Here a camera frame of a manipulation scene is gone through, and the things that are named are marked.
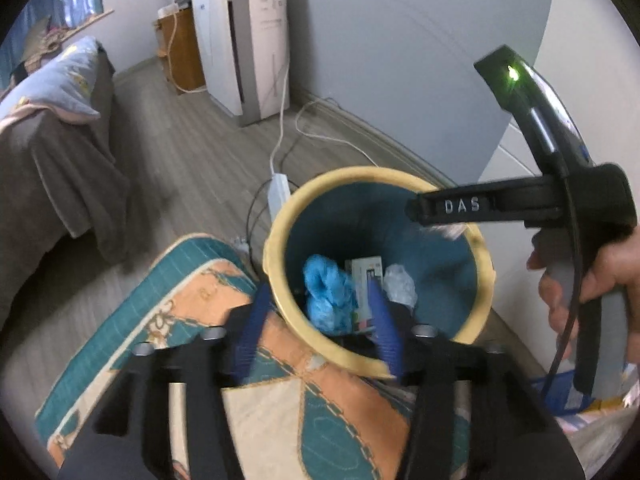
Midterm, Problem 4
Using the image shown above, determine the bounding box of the teal and orange floor mat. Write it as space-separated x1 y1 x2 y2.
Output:
35 232 473 480

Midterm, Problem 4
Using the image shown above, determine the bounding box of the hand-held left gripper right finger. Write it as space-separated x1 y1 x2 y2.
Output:
367 280 586 480

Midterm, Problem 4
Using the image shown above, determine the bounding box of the white tissue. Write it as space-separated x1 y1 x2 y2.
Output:
425 222 468 241

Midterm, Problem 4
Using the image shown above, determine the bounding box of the white power strip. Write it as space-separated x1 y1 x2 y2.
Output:
268 172 291 226

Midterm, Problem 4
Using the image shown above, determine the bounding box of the thin white cable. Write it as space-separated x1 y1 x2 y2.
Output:
295 97 381 168

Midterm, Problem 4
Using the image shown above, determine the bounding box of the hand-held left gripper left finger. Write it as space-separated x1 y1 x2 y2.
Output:
57 282 273 480

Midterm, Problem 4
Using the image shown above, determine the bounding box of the black cable on floor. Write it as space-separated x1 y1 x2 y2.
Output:
245 180 273 256

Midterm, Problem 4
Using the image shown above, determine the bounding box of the small grey cardboard box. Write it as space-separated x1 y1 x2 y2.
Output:
345 257 386 333

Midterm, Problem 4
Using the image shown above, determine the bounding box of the clear plastic wrap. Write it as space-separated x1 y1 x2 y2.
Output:
382 264 418 311

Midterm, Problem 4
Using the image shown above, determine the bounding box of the blue glove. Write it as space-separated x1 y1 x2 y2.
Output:
302 254 361 336

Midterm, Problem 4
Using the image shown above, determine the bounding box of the blue plastic basket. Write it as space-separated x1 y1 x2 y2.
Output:
530 370 596 416

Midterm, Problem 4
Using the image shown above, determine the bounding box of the white air purifier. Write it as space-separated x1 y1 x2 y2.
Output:
191 0 291 127

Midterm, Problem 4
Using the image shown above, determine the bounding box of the person's right hand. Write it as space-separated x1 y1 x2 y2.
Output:
527 227 640 361

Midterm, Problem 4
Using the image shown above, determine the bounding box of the thick white power cable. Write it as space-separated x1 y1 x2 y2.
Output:
270 57 292 176

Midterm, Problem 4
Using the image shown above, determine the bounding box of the white panel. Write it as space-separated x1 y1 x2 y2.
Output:
480 0 640 191

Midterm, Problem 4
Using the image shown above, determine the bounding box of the teal bin with yellow rim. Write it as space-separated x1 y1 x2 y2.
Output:
262 166 496 380

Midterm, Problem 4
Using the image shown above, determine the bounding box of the white cable on cabinet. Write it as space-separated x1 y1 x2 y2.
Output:
162 10 207 95

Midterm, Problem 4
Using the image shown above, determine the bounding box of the white cloth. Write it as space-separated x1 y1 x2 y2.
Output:
555 407 636 480

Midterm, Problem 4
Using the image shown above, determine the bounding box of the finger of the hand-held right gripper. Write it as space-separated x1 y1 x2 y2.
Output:
405 177 551 227

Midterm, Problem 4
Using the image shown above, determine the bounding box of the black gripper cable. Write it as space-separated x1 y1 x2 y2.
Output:
542 175 586 406

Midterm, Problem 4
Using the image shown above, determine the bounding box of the grey sofa with blanket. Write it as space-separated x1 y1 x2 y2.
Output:
0 50 131 331

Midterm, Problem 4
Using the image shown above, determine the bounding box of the light blue pillow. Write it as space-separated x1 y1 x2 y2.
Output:
0 35 101 133

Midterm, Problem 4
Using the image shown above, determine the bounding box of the wooden cabinet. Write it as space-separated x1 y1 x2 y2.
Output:
157 5 207 93

